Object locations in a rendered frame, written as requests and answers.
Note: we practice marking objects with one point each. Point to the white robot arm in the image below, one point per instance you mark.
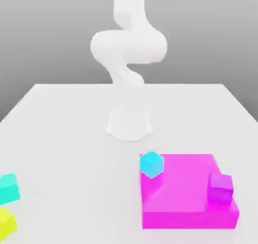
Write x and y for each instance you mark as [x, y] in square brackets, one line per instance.
[129, 46]

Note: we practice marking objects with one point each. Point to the small cyan cube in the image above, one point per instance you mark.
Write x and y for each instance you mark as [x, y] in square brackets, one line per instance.
[151, 164]

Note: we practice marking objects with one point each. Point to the small purple cube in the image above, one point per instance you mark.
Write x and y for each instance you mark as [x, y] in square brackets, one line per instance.
[220, 188]

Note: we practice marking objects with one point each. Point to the small turquoise cube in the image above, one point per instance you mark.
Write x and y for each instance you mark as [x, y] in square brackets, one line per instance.
[8, 188]

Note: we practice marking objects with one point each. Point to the small yellow cube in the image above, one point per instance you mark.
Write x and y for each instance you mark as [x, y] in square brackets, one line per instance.
[6, 222]

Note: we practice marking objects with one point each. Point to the large magenta box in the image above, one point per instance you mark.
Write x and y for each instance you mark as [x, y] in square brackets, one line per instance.
[185, 197]

